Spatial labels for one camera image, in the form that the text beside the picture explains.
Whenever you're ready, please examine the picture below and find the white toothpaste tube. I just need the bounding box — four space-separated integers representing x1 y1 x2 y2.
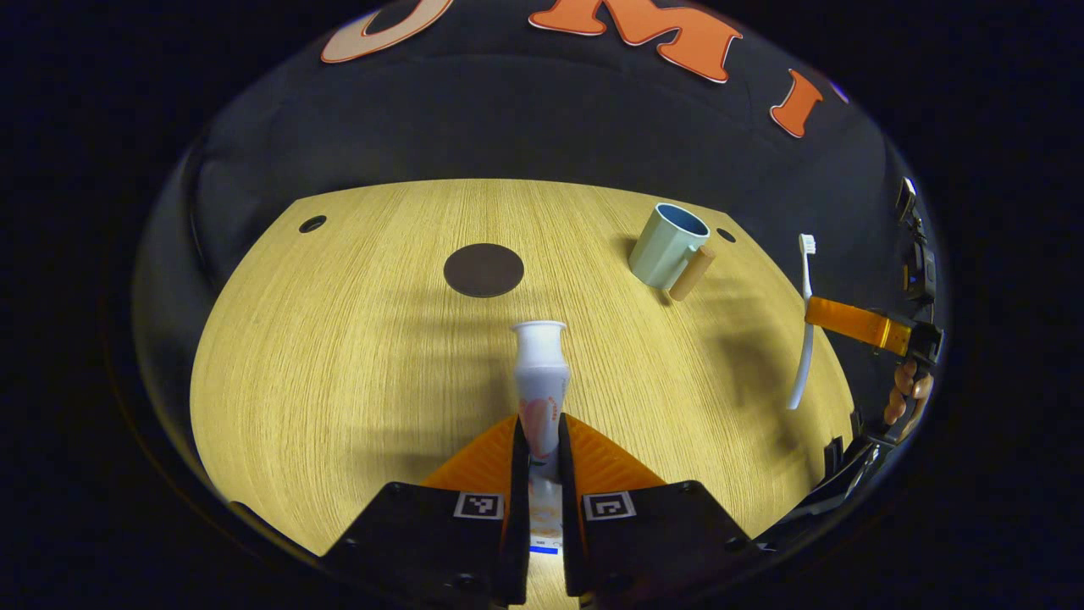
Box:
510 320 570 556

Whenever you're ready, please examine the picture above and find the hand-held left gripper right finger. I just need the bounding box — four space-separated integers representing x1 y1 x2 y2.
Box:
559 413 767 610

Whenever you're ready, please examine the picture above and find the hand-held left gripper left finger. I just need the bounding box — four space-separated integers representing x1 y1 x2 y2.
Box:
320 413 533 610

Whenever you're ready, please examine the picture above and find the white toothbrush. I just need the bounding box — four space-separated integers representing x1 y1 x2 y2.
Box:
786 235 818 411

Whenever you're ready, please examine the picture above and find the black backdrop cloth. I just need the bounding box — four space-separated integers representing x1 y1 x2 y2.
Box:
131 0 945 560

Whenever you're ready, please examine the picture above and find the dark round coaster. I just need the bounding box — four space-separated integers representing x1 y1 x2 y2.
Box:
443 243 525 298

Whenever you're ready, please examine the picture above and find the pale blue cup wooden handle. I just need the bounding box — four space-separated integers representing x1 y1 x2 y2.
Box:
628 202 716 302

